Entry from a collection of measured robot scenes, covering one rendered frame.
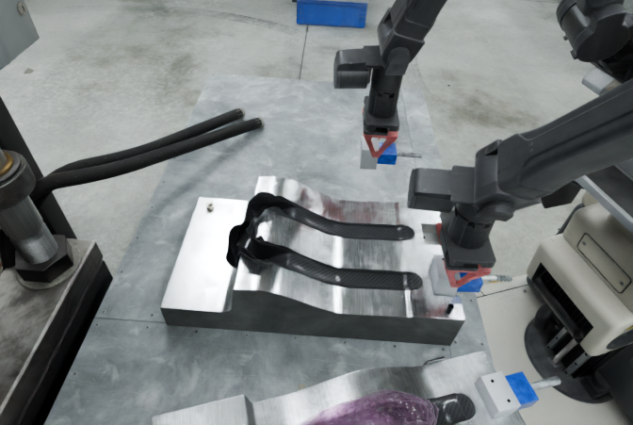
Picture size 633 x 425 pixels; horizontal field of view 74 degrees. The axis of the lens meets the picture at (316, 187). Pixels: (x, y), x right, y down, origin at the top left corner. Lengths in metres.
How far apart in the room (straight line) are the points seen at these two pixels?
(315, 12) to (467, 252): 3.35
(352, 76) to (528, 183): 0.39
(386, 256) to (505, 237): 1.45
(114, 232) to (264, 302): 1.47
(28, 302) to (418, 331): 0.70
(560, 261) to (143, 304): 0.85
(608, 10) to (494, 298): 1.03
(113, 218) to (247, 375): 1.52
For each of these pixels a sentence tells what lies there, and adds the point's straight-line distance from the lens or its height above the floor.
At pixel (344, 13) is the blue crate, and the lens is 3.86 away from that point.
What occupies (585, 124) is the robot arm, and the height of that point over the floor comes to 1.30.
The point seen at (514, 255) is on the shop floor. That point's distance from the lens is 2.14.
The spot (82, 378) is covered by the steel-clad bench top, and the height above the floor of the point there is 0.80.
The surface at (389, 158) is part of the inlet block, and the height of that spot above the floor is 0.94.
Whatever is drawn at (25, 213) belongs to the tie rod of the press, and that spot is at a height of 0.95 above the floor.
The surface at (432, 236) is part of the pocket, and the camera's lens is 0.87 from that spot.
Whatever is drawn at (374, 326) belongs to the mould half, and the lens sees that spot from 0.74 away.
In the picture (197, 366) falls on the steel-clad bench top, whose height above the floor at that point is 0.80.
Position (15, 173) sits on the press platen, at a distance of 0.80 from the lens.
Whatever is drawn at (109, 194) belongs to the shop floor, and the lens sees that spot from 2.29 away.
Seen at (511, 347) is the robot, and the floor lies 0.28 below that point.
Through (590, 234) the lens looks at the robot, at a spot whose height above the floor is 0.87.
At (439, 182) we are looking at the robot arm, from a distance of 0.57.
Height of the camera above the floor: 1.50
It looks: 44 degrees down
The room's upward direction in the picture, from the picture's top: 4 degrees clockwise
